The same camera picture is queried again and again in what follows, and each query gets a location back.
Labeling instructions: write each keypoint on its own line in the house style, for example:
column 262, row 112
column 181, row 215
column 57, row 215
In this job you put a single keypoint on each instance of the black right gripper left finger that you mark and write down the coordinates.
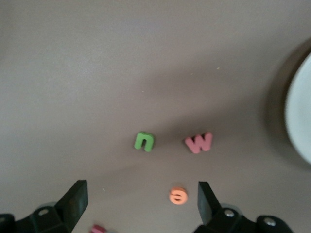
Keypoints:
column 70, row 208

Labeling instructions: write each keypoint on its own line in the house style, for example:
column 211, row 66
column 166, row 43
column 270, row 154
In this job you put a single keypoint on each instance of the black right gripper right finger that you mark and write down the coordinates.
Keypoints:
column 211, row 213

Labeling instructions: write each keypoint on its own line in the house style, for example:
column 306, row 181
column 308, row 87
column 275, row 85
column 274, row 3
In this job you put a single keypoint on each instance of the orange foam letter e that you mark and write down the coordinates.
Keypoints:
column 172, row 197

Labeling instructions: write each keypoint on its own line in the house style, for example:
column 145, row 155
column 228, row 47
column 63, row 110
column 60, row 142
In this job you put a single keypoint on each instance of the pink foam letter w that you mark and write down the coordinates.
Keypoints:
column 196, row 148

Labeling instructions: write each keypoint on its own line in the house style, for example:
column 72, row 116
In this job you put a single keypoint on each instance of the green foam letter n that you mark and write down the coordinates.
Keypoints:
column 143, row 136

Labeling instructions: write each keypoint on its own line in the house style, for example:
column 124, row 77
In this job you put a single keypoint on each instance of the dark red foam letter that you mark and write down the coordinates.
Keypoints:
column 97, row 229

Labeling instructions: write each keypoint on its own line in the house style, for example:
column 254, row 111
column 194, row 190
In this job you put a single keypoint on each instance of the beige brown round plate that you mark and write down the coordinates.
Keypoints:
column 301, row 109

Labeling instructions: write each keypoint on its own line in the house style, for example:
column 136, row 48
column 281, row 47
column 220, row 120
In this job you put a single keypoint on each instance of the brown table cover mat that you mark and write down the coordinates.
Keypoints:
column 97, row 60

